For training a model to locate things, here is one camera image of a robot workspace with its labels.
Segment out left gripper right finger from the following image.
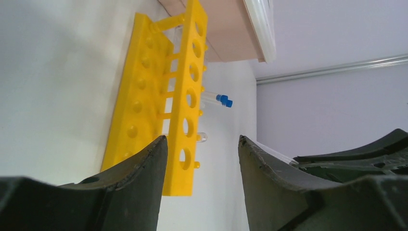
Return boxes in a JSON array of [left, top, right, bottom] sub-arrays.
[[238, 135, 408, 231]]

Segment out clear tube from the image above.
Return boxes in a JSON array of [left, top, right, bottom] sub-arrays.
[[176, 132, 208, 143], [255, 141, 299, 165]]

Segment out pink plastic storage bin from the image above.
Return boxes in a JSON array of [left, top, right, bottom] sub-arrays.
[[157, 0, 267, 64]]

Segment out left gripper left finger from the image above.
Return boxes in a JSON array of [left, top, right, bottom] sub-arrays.
[[0, 136, 168, 231]]

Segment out translucent white bin lid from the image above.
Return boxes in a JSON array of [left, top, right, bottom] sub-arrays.
[[244, 0, 276, 63]]

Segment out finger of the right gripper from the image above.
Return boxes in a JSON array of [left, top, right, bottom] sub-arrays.
[[293, 128, 408, 183]]

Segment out blue capped tube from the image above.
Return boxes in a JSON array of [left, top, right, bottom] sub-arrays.
[[201, 91, 229, 107]]

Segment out yellow test tube rack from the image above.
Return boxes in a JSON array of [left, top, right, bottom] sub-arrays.
[[101, 0, 208, 196]]

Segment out loose blue tube cap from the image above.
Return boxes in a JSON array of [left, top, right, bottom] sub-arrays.
[[224, 99, 233, 108]]

